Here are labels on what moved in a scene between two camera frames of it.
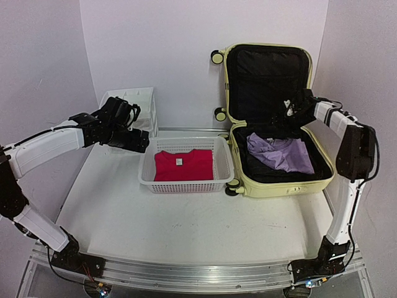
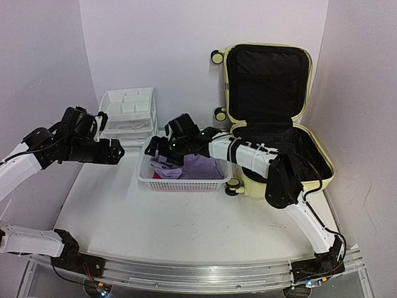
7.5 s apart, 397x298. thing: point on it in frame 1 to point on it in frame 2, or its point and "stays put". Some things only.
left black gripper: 143,143 to 113,158
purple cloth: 290,154 to 194,167
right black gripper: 283,122 to 154,146
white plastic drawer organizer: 146,119 stays put
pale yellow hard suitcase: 268,158 stays put
